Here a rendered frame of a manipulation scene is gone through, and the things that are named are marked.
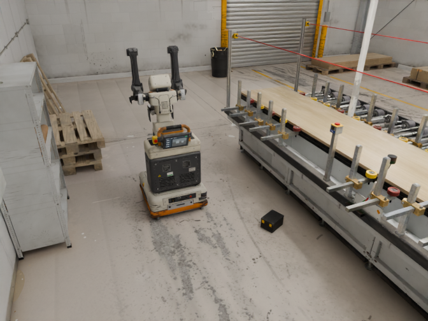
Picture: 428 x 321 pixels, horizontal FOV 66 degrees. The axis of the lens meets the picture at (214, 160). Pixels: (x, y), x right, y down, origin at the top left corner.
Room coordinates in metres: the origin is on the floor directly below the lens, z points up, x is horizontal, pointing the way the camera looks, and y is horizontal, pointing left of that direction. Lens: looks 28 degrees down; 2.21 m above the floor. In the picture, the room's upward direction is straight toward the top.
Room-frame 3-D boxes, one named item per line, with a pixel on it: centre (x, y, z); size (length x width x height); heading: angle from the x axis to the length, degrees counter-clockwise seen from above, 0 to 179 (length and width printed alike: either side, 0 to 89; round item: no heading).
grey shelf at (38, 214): (2.70, 1.72, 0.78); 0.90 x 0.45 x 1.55; 23
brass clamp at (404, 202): (1.75, -1.28, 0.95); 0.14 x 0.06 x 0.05; 23
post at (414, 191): (1.77, -1.27, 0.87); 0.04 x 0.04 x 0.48; 23
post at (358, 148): (2.23, -1.08, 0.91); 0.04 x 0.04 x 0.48; 23
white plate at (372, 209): (2.02, -1.14, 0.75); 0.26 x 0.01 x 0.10; 23
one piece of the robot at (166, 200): (2.87, 0.33, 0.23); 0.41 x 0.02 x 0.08; 112
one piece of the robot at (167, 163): (3.08, 0.44, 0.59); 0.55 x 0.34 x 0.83; 112
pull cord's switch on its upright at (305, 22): (4.79, -1.22, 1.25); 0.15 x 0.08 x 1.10; 23
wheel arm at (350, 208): (1.93, -1.11, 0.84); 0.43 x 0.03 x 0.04; 113
